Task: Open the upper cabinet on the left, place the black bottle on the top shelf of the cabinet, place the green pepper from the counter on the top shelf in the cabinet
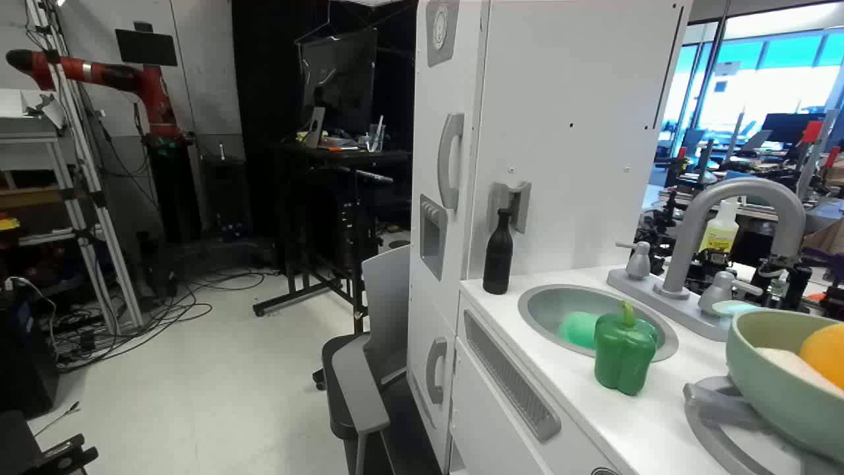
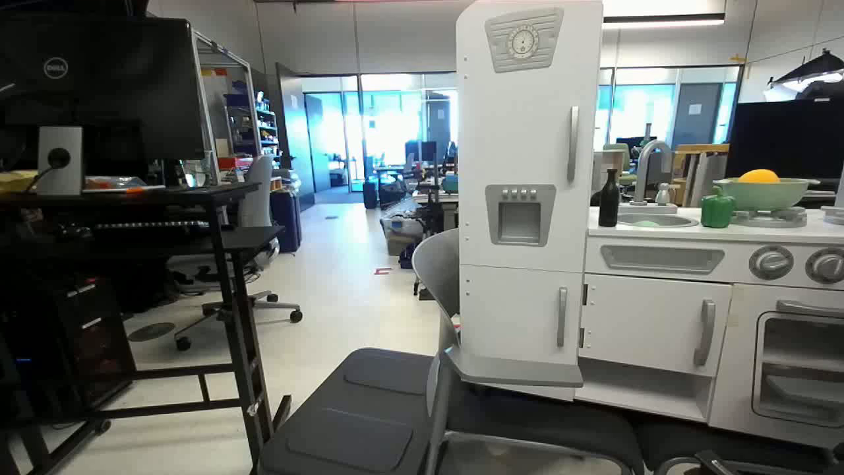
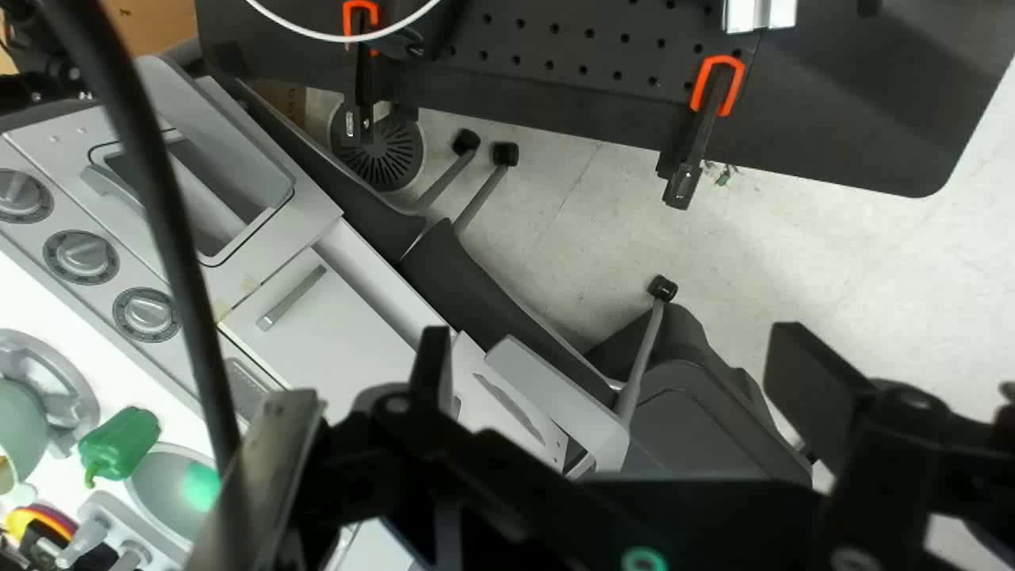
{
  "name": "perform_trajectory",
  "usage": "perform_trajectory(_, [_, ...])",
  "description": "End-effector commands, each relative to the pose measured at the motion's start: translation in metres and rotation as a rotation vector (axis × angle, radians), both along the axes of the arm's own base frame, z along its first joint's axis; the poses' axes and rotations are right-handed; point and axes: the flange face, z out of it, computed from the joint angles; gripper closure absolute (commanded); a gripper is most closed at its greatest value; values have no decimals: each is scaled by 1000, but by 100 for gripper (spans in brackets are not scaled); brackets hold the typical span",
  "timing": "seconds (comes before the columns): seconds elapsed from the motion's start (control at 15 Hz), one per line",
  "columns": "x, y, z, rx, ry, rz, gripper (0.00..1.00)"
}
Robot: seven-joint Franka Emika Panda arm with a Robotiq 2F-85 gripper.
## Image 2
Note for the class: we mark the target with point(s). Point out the black bottle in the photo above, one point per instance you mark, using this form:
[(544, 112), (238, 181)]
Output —
[(609, 198)]

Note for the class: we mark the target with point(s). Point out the grey toy faucet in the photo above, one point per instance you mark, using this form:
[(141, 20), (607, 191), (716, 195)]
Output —
[(652, 166)]

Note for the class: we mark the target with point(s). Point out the black keyboard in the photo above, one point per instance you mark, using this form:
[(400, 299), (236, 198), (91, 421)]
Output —
[(160, 224)]

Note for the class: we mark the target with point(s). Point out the white toy kitchen unit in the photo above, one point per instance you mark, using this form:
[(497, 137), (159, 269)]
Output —
[(733, 328)]

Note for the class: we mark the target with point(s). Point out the black Dell monitor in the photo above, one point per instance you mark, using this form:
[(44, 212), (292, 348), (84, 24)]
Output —
[(127, 83)]

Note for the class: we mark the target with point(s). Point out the yellow toy lemon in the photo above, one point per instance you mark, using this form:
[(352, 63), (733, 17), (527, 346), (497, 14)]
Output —
[(759, 178)]

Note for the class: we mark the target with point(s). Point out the black computer desk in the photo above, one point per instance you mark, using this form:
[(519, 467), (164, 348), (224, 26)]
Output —
[(52, 235)]

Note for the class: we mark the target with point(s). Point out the light green bowl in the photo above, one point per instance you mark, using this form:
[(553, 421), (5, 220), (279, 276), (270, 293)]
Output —
[(764, 195)]

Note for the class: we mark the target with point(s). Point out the white speaker box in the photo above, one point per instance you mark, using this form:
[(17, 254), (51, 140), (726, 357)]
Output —
[(58, 159)]

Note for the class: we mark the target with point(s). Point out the black computer tower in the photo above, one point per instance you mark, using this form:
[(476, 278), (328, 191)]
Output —
[(65, 346)]

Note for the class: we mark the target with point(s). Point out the black monitor on right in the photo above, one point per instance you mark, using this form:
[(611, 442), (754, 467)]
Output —
[(788, 137)]

